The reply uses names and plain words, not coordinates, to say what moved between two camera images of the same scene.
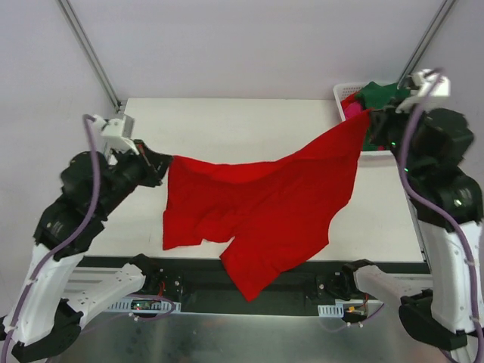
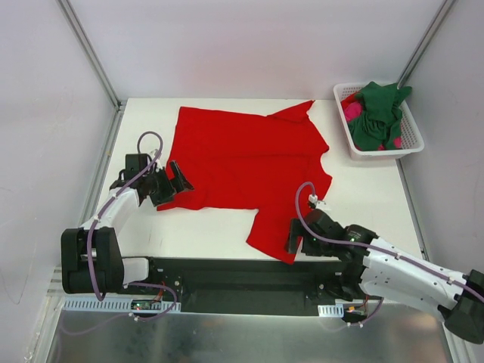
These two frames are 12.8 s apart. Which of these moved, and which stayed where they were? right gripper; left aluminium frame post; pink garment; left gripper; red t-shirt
Moved: right gripper; left gripper; red t-shirt
Stayed: pink garment; left aluminium frame post
